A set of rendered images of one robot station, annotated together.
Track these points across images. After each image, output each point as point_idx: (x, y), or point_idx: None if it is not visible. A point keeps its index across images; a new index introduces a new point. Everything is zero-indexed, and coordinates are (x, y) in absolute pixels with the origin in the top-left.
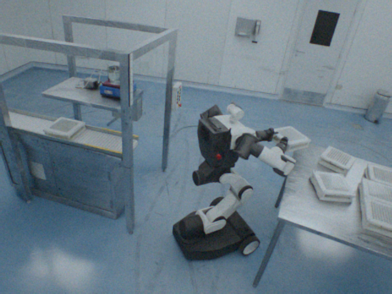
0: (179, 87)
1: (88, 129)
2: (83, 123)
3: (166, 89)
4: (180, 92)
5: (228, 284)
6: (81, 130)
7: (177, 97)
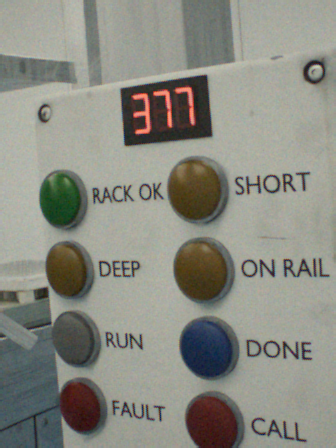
0: (122, 108)
1: (34, 330)
2: (16, 280)
3: None
4: (286, 279)
5: None
6: (3, 306)
7: (124, 331)
